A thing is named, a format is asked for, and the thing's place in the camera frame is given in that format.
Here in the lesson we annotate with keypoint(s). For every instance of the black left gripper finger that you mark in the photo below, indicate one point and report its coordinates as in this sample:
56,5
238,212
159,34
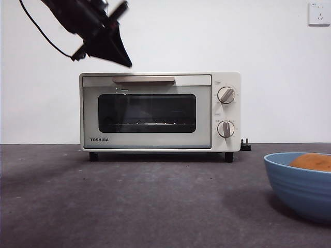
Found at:
106,53
117,38

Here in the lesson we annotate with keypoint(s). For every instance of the brown potato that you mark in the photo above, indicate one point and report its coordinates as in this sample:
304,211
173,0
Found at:
313,161

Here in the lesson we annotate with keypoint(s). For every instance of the blue ribbed bowl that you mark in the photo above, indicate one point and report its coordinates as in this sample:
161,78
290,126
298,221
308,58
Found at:
300,191

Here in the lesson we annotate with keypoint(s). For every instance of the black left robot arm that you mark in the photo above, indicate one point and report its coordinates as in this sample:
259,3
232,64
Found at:
82,18

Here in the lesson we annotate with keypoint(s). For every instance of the beige oven temperature knob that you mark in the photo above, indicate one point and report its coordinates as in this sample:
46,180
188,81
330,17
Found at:
226,95

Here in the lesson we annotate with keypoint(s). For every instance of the beige oven timer knob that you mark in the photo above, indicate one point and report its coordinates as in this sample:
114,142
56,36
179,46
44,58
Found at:
225,129

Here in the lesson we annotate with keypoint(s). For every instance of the white Toshiba toaster oven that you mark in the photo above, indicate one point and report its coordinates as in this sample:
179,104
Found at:
225,147

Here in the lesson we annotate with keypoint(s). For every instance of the black oven power plug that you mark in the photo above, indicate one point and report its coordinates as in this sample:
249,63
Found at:
245,146

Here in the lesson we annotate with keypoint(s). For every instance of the white wall socket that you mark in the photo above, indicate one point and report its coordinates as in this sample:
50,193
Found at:
319,14

